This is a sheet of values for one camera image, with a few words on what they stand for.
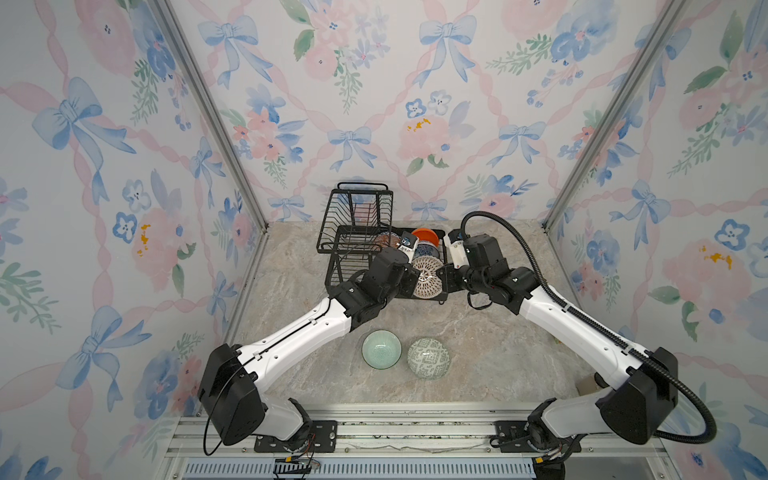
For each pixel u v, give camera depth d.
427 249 1.07
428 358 0.86
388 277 0.58
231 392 0.40
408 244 0.64
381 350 0.86
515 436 0.73
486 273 0.59
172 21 0.70
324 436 0.74
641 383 0.40
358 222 1.10
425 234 1.05
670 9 0.69
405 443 0.74
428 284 0.80
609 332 0.45
